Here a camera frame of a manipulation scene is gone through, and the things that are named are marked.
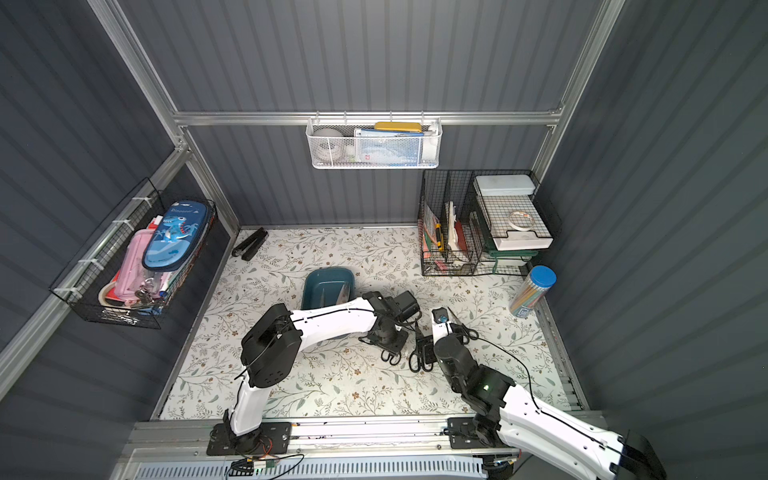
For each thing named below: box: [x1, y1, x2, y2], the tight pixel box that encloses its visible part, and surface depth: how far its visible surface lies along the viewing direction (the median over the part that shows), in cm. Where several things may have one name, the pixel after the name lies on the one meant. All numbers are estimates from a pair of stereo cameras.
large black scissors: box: [409, 336, 434, 373], surface depth 86 cm
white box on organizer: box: [475, 175, 536, 196], surface depth 104 cm
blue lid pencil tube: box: [510, 265, 557, 319], surface depth 85 cm
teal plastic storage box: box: [301, 267, 356, 310], surface depth 101 cm
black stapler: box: [232, 227, 270, 261], surface depth 114 cm
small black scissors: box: [380, 349, 402, 366], surface depth 88 cm
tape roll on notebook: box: [508, 211, 535, 232], surface depth 96 cm
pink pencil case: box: [116, 228, 167, 302], surface depth 69 cm
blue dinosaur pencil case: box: [142, 200, 210, 272], surface depth 71 cm
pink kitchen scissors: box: [336, 282, 351, 305], surface depth 101 cm
